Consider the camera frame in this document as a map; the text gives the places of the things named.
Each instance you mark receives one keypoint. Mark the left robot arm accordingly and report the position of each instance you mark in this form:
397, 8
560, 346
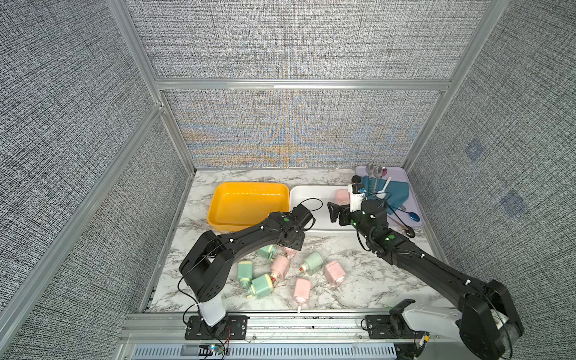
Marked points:
206, 267

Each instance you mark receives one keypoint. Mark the silver ornate spoon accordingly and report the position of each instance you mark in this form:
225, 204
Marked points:
370, 167

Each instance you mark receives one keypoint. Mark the green sharpener centre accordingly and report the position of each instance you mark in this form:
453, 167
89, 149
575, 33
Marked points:
311, 264

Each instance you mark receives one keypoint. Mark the blue spoon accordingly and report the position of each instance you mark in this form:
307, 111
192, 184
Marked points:
414, 216

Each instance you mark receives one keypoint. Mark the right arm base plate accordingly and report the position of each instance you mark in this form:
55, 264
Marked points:
378, 327

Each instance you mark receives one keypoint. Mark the aluminium front rail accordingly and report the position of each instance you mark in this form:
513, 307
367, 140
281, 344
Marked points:
278, 335

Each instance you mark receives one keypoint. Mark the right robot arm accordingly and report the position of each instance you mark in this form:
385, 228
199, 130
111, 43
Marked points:
489, 324

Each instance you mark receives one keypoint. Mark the lavender tray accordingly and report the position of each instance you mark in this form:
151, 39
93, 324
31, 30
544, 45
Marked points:
411, 204

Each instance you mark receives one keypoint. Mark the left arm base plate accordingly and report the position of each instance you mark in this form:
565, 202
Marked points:
229, 328

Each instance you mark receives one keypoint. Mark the teal cloth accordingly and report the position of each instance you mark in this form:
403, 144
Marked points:
395, 195

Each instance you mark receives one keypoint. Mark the green sharpener front yellow cap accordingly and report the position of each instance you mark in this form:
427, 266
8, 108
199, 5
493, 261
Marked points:
260, 287

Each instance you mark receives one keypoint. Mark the white plastic spoon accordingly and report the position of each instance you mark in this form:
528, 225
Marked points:
383, 191

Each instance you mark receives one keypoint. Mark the pink sharpener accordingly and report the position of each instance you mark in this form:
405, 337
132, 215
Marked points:
334, 273
289, 252
279, 268
302, 291
342, 197

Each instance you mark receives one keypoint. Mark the green sharpener upper left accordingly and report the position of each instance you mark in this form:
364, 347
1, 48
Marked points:
268, 252

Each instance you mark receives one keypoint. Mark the black spoon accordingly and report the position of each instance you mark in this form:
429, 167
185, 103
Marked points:
408, 230

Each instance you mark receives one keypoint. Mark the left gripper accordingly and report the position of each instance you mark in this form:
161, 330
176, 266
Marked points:
299, 243

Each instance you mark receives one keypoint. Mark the pink sharpener front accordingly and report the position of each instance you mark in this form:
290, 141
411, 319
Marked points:
302, 291

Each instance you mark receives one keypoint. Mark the yellow storage box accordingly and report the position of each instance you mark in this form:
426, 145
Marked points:
238, 205

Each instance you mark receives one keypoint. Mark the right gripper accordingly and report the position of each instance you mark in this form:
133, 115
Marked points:
338, 209

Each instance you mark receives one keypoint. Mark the white storage box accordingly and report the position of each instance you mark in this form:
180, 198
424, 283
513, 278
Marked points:
316, 197

